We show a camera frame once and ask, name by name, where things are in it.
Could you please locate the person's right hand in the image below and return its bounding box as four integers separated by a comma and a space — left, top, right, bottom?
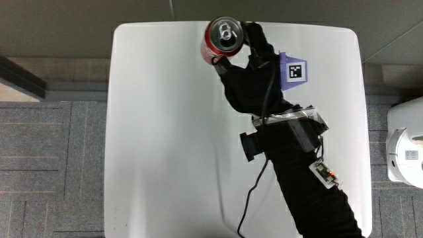
211, 21, 309, 118

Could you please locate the red soda can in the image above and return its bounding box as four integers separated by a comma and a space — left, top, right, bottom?
200, 16, 246, 66

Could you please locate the person's right forearm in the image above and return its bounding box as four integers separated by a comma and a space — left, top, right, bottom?
239, 104, 366, 238

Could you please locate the black wrist sensor box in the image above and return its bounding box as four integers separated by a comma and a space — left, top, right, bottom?
286, 118, 322, 153

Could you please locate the small white circuit board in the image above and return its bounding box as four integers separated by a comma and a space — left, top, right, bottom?
308, 159, 340, 190

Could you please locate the white round appliance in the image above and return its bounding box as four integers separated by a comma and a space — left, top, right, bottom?
385, 97, 423, 190

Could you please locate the black cable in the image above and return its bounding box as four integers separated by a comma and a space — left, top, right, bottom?
236, 155, 270, 238

